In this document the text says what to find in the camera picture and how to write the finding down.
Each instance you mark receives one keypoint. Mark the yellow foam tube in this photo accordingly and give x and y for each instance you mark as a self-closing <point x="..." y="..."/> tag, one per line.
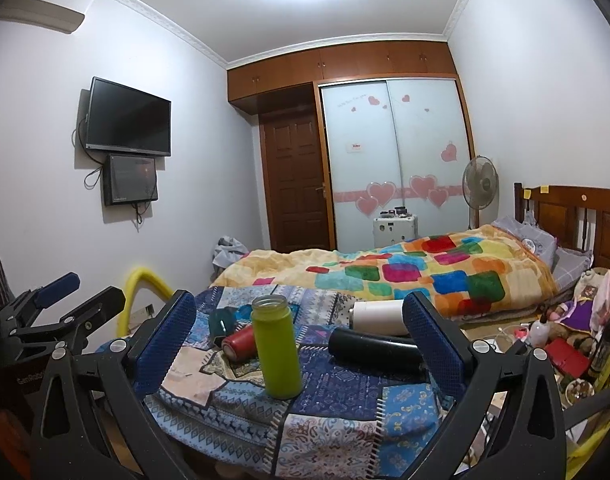
<point x="135" y="280"/>

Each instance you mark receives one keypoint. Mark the red box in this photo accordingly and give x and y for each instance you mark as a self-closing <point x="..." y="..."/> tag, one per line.
<point x="567" y="357"/>

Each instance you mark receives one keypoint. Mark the white cup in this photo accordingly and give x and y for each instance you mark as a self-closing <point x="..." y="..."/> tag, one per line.
<point x="377" y="316"/>

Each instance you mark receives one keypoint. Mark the brown wooden door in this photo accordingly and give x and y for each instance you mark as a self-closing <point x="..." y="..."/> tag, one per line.
<point x="295" y="180"/>

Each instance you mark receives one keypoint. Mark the grey checked pillow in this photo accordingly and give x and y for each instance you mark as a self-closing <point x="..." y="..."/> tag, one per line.
<point x="572" y="265"/>

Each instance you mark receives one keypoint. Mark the standing fan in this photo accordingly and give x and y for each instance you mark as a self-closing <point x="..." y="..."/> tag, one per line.
<point x="479" y="182"/>

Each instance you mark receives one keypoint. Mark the dark green cup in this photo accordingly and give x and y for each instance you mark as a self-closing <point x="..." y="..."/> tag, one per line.
<point x="218" y="324"/>

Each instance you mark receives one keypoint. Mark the colourful checked blanket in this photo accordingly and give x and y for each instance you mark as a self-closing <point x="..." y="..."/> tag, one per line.
<point x="410" y="270"/>

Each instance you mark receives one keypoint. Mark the purple cloth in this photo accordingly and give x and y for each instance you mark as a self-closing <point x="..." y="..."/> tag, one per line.
<point x="577" y="316"/>

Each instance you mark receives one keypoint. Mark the wooden bed headboard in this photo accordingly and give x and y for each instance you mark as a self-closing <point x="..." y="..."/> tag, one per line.
<point x="560" y="212"/>

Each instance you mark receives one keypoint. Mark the small white bottle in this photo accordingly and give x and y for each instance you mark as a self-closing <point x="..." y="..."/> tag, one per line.
<point x="538" y="332"/>

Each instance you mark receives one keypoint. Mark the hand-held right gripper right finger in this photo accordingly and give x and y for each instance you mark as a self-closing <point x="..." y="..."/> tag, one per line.
<point x="434" y="345"/>

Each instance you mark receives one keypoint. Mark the small wall monitor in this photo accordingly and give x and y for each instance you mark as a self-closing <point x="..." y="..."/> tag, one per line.
<point x="131" y="180"/>

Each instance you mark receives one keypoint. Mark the grey printed pillow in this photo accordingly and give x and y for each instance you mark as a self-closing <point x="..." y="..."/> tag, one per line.
<point x="532" y="240"/>

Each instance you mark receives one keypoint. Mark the blue patchwork cloth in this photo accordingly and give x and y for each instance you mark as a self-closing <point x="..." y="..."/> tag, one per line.
<point x="325" y="420"/>

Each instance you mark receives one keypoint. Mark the dark glass bottle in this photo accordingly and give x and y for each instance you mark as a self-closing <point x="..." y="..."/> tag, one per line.
<point x="607" y="345"/>

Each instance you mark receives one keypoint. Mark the wall television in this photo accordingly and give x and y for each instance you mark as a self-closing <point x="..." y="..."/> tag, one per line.
<point x="129" y="117"/>

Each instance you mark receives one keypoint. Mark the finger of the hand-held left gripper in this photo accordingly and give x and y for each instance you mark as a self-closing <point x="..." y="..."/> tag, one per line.
<point x="59" y="285"/>
<point x="97" y="302"/>

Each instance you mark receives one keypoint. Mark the lime green bottle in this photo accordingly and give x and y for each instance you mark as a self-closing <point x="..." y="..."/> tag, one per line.
<point x="277" y="347"/>

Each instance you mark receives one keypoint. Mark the black cup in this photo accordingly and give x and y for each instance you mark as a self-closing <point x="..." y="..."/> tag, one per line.
<point x="370" y="351"/>

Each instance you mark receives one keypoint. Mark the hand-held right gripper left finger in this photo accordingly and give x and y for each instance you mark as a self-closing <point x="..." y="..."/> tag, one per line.
<point x="166" y="342"/>

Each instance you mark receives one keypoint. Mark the small white cabinet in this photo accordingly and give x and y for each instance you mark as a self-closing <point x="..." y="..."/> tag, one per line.
<point x="395" y="232"/>

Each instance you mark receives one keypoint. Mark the wooden wardrobe with frosted doors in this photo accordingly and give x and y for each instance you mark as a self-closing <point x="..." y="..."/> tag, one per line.
<point x="385" y="160"/>

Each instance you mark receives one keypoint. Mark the grey clothes pile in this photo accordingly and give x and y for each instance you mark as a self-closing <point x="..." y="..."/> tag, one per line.
<point x="230" y="252"/>

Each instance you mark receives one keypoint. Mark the white air conditioner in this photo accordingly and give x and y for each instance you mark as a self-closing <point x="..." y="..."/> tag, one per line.
<point x="45" y="7"/>

